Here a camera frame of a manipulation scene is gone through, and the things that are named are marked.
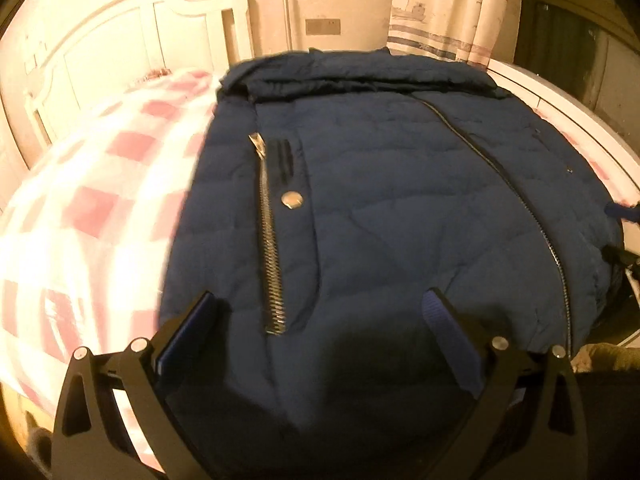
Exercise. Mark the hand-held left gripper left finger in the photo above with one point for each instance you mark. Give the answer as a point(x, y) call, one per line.
point(187, 330)

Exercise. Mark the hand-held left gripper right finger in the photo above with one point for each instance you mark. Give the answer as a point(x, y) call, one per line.
point(452, 337)

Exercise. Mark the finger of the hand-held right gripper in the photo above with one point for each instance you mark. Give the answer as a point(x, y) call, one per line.
point(625, 257)
point(625, 211)

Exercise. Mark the navy blue puffer jacket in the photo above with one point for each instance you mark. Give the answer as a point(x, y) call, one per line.
point(390, 185)

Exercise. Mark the red white checkered bed sheet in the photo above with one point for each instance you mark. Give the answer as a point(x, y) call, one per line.
point(100, 200)

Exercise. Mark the dark window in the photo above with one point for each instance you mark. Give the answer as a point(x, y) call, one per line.
point(575, 25)

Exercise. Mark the boat print curtain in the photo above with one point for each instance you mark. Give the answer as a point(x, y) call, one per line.
point(450, 5)

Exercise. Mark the white wooden headboard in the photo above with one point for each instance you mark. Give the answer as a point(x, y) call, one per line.
point(125, 35)

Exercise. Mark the beige wall socket plate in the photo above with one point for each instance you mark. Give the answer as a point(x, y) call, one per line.
point(323, 26)

